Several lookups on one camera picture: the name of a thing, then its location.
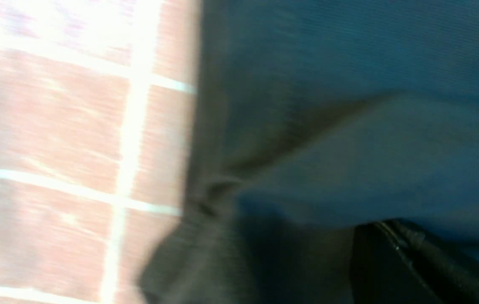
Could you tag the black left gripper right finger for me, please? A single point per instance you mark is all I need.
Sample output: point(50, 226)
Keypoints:
point(452, 275)

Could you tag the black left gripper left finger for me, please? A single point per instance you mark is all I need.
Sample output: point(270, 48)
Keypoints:
point(381, 272)

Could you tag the gray long sleeve shirt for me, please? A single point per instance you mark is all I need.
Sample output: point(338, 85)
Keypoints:
point(314, 117)

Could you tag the pink checkered tablecloth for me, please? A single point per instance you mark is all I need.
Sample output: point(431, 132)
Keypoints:
point(96, 99)

